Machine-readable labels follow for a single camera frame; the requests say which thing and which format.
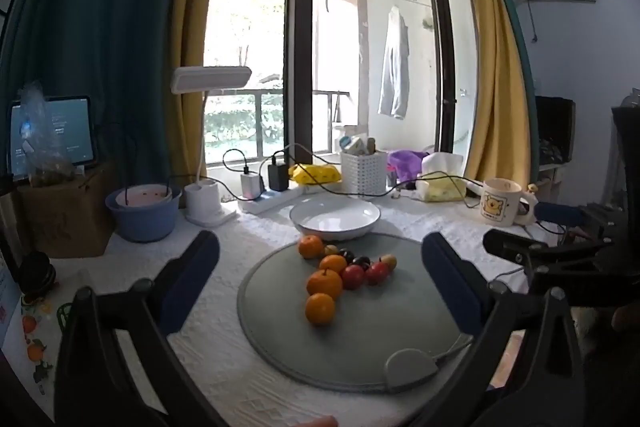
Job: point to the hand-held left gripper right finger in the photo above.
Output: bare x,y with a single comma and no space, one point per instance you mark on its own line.
450,282

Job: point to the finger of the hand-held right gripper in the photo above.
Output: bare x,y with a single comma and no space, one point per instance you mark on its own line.
510,247
560,214

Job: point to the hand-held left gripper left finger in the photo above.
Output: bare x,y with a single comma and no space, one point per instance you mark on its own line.
190,279

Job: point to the small brown fruit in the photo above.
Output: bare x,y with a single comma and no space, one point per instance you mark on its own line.
330,250
389,262

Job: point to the small red apple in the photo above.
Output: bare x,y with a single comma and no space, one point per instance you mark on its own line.
376,273

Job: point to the dark purple plum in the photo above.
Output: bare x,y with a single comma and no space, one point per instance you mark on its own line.
346,255
361,261

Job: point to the red cherry tomato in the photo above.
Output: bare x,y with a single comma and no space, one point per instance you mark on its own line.
353,277

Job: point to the orange mandarin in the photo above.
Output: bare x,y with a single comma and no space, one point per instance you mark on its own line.
333,264
320,308
311,247
325,283

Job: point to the white round plate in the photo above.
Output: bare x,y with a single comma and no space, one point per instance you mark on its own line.
335,217

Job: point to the cream cartoon mug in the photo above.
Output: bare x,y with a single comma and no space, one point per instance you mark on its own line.
500,207

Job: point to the blue plastic basin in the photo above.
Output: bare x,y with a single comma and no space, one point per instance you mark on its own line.
145,223

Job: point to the black screen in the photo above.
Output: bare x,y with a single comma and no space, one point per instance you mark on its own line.
555,127

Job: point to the yellow tissue pack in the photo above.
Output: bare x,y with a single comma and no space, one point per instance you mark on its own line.
440,192

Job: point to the round grey mat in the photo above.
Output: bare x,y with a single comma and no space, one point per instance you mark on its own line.
375,332

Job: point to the white power strip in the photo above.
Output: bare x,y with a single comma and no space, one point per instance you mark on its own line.
267,203

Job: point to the white charger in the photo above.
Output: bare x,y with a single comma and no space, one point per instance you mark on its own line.
251,186

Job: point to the purple cloth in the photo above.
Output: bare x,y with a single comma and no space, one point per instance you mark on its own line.
405,162

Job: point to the black charger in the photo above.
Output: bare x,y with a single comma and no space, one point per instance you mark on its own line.
278,178

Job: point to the white woven basket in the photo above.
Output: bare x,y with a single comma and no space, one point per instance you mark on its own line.
364,174

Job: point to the brown cardboard box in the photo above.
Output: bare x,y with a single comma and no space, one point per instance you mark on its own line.
65,219

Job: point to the yellow curtain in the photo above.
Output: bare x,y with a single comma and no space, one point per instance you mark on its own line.
495,82
195,32

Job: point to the black round object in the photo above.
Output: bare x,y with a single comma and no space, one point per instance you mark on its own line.
37,277

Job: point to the brown tube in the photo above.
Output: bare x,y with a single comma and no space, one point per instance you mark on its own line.
371,146

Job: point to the yellow printed package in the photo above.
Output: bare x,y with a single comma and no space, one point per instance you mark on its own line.
315,174

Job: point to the patterned packet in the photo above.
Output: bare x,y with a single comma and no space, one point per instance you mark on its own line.
357,146

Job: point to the paper with orange print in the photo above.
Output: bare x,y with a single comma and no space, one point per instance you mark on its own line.
35,347

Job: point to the dark balcony railing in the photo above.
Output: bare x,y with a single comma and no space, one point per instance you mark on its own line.
259,122

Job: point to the blue roll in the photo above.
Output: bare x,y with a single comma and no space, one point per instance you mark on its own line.
345,143

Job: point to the tablet screen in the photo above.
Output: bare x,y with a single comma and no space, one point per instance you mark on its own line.
72,127

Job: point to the clear plastic bag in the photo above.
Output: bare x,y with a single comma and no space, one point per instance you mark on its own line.
40,157

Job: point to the white desk lamp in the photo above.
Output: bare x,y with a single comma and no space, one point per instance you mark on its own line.
210,79

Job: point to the hanging pale shirt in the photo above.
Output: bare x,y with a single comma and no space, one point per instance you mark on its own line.
395,67

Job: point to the dark window frame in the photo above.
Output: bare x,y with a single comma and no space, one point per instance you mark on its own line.
299,32

